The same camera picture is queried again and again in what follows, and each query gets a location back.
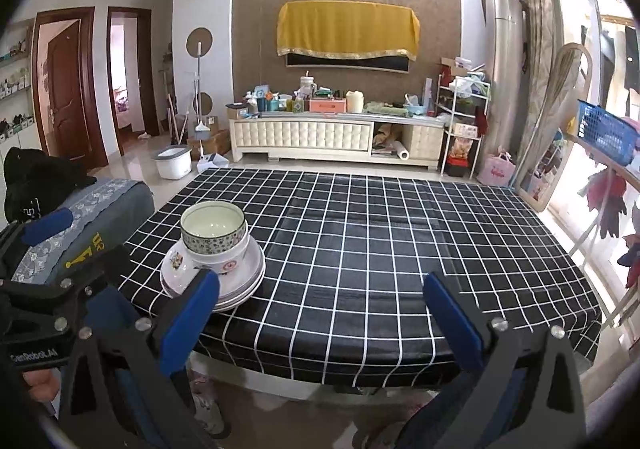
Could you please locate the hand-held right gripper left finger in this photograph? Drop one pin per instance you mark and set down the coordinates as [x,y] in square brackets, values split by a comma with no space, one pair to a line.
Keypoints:
[192,319]

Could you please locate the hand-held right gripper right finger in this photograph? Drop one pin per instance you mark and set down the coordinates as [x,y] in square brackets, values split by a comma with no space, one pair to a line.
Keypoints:
[452,319]

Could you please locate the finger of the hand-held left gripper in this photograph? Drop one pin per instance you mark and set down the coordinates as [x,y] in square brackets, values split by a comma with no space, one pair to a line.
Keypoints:
[47,225]
[60,290]

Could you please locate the cream white bowl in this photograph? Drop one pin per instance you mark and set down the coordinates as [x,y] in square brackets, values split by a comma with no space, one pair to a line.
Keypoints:
[220,256]

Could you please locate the green patterned bowl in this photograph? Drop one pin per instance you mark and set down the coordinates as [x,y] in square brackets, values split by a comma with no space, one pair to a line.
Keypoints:
[210,224]

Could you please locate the person's left hand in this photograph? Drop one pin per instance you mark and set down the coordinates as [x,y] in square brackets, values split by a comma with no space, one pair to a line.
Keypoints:
[42,386]

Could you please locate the black cloth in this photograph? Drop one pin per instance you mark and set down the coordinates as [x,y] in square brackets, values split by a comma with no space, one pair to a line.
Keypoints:
[40,179]

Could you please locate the grey sofa with blue cloth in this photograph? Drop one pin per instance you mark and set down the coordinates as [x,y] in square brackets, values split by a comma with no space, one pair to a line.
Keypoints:
[115,209]

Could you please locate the white pink sneaker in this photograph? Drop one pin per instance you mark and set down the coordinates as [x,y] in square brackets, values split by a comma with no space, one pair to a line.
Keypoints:
[207,409]

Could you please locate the black checked tablecloth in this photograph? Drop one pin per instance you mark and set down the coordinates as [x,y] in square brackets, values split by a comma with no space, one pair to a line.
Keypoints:
[375,229]

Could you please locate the dark wooden door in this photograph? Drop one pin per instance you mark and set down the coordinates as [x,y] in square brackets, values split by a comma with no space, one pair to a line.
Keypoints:
[65,94]

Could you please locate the white mop bucket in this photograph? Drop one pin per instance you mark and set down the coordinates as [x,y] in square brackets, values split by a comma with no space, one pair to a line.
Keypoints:
[172,168]

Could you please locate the pink bag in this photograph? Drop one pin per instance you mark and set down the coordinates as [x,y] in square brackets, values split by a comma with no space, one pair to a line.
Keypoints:
[495,171]

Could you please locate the white dustpan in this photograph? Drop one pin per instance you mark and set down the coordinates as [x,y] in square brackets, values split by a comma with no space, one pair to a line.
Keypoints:
[212,163]

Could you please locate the white paper roll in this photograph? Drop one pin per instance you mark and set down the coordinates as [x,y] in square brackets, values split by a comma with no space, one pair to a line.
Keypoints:
[401,151]

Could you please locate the cardboard box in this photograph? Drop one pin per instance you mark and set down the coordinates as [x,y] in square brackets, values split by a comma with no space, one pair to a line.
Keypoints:
[220,141]

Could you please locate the red hanging garment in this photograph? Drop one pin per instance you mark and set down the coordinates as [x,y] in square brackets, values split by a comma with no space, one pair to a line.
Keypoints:
[607,199]

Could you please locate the box with dark lid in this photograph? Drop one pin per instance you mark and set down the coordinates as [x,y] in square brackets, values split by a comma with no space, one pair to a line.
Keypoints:
[236,111]

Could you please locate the cream tufted TV cabinet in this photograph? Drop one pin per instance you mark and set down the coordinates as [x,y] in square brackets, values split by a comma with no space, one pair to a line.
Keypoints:
[300,135]

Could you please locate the blue plastic basin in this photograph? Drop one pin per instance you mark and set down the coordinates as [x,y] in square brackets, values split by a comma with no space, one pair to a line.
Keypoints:
[416,108]

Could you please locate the white metal shelf rack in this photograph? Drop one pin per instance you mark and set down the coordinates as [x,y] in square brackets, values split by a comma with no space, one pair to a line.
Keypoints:
[462,96]

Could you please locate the green folded cloth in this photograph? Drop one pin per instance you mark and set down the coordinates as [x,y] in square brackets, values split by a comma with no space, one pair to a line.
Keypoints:
[382,107]

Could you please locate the clothes drying rack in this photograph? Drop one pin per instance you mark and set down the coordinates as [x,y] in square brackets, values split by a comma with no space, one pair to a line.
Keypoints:
[625,174]

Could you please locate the blue plastic basket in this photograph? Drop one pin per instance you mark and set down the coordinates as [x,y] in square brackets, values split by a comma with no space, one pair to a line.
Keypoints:
[607,131]

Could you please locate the silver tower air conditioner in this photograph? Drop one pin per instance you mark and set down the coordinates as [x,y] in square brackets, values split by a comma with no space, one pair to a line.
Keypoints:
[505,79]

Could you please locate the orange storage box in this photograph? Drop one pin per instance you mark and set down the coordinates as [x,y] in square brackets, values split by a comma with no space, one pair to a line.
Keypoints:
[327,105]

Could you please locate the white tumbler with straw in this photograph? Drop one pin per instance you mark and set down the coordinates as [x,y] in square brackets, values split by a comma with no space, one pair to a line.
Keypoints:
[306,86]

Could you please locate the folded beige lounge chair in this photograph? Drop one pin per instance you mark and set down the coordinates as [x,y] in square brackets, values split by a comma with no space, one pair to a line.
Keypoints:
[560,79]

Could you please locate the beige patterned curtain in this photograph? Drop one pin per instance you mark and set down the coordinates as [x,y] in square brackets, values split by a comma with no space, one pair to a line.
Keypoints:
[535,29]

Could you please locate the wall shelf with small items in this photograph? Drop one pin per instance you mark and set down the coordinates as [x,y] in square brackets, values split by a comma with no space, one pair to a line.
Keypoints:
[15,79]

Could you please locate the dark wooden door frame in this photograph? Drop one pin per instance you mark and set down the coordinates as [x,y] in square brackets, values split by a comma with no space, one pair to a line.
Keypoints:
[111,79]

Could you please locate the brown round wall disc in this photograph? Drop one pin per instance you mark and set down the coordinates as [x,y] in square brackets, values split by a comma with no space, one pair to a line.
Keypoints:
[192,41]
[207,101]

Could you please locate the wall television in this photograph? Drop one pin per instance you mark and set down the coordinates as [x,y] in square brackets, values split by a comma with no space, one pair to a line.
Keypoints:
[385,65]

